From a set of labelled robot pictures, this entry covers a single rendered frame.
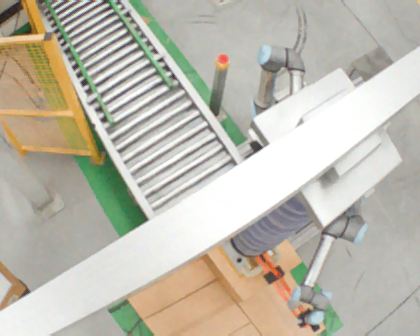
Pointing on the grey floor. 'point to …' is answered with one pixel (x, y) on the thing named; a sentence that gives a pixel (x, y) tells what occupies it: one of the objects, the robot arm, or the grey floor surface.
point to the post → (218, 88)
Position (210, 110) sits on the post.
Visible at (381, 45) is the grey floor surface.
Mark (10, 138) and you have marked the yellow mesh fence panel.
